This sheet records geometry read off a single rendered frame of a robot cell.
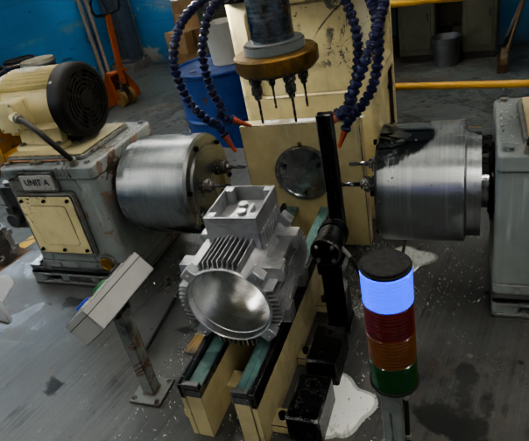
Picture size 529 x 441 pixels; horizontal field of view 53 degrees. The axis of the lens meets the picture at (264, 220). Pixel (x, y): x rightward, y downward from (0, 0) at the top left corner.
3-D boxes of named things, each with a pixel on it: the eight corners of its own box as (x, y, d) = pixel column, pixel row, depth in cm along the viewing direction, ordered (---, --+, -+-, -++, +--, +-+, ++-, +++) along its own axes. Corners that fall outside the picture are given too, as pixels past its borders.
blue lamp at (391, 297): (366, 281, 66) (363, 251, 64) (416, 283, 64) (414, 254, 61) (357, 312, 61) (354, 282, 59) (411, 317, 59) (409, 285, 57)
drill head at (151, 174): (139, 201, 158) (112, 123, 145) (251, 202, 144) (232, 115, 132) (91, 248, 138) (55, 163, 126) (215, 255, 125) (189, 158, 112)
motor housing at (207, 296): (229, 277, 115) (209, 201, 105) (314, 281, 108) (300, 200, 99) (193, 342, 99) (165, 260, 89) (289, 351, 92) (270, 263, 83)
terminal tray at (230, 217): (232, 217, 106) (225, 185, 102) (283, 217, 102) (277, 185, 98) (210, 251, 96) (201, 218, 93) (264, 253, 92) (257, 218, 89)
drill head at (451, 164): (360, 202, 133) (349, 108, 121) (541, 203, 118) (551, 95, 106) (339, 260, 114) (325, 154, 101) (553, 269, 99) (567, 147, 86)
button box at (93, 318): (137, 284, 103) (116, 267, 103) (155, 268, 99) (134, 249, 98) (86, 346, 90) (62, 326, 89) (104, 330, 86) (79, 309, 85)
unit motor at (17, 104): (60, 198, 164) (3, 62, 143) (150, 198, 152) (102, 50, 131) (2, 243, 143) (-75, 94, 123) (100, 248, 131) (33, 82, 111)
